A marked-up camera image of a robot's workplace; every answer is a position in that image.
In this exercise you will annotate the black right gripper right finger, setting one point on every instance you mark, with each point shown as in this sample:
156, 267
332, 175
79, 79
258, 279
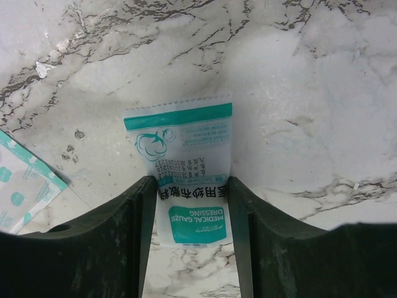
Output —
278, 255

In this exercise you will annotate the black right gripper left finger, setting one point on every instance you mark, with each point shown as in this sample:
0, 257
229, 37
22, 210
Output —
102, 253

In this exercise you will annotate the long gauze dressing packet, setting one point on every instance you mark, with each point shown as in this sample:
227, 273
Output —
186, 147

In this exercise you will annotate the teal plaster sheet middle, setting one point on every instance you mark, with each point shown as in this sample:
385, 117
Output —
28, 185

